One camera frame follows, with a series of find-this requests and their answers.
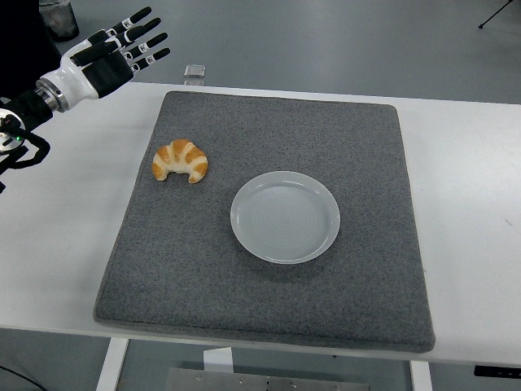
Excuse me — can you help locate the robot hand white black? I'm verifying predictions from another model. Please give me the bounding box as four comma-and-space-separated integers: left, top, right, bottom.
40, 7, 172, 108

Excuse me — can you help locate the croissant bread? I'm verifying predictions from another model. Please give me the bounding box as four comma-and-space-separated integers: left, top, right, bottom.
151, 138, 209, 184

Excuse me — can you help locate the light grey round plate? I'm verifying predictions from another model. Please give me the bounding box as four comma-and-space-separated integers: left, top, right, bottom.
230, 170, 341, 265

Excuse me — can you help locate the grey metal plate with screws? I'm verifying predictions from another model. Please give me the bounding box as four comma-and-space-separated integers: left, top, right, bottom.
165, 367, 370, 391

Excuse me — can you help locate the black mesh waste bin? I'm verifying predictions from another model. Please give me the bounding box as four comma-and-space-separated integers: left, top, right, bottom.
39, 0, 79, 42

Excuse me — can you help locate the grey felt mat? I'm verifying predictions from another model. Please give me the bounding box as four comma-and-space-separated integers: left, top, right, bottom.
93, 90, 436, 354

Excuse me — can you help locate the white table leg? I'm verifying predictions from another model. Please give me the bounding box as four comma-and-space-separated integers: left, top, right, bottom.
95, 337, 130, 391
409, 360, 433, 391

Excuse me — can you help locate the white paper label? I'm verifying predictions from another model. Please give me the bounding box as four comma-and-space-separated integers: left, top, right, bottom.
203, 346, 234, 374

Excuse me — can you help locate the black tripod leg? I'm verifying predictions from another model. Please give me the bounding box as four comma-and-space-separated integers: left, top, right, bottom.
478, 0, 521, 29

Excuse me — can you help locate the black control box under table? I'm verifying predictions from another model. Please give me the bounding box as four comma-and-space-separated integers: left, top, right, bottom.
474, 365, 521, 378

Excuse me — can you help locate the black floor cable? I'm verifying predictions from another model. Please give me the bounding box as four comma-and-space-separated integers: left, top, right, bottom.
0, 364, 44, 391

